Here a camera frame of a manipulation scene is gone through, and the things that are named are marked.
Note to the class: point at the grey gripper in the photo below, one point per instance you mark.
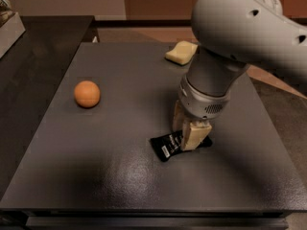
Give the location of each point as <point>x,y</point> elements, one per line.
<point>201,104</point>

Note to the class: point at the black rxbar chocolate wrapper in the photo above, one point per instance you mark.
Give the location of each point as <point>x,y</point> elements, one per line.
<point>167,146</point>

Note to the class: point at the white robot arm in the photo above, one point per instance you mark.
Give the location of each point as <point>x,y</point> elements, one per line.
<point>232,36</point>

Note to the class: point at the yellow sponge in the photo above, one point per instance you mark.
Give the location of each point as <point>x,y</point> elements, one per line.
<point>182,53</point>

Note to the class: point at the orange fruit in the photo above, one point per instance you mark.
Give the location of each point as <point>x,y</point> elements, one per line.
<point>87,94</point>

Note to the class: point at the dark side table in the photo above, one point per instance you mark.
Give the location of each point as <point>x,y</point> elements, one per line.
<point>30,74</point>

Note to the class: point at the white box on side table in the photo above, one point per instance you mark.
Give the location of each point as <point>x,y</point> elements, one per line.
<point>11,27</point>

